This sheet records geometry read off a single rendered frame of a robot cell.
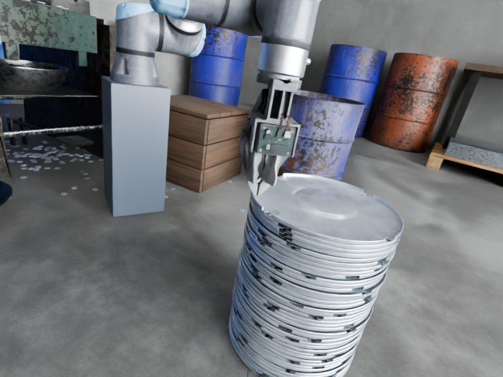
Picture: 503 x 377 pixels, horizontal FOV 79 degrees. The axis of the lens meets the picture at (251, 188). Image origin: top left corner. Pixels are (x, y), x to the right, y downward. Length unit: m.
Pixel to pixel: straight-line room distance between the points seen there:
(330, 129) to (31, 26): 1.20
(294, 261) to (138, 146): 0.73
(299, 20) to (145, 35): 0.67
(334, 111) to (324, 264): 0.88
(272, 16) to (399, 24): 3.64
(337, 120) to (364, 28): 2.91
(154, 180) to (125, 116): 0.25
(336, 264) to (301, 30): 0.35
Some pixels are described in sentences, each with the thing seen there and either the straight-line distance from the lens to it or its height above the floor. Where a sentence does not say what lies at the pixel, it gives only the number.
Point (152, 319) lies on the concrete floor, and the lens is 0.79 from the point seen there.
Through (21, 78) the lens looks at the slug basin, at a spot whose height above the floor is 0.36.
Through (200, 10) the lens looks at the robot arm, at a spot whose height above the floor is 0.63.
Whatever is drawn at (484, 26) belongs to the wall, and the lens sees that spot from 4.03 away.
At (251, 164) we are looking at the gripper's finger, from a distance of 0.54.
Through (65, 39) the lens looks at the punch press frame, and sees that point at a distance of 1.57.
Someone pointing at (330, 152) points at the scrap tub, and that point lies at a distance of 1.36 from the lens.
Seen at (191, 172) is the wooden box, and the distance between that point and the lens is 1.37.
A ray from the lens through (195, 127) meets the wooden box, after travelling 1.32.
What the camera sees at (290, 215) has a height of 0.34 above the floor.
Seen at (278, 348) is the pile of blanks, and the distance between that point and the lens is 0.64.
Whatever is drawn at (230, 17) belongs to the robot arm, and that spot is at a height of 0.63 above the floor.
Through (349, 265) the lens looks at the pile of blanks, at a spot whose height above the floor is 0.30.
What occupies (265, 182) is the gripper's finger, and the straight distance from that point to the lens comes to 0.56.
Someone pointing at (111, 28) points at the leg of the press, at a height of 0.61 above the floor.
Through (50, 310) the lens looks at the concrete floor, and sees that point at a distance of 0.85.
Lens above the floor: 0.57
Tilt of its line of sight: 22 degrees down
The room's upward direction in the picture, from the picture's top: 10 degrees clockwise
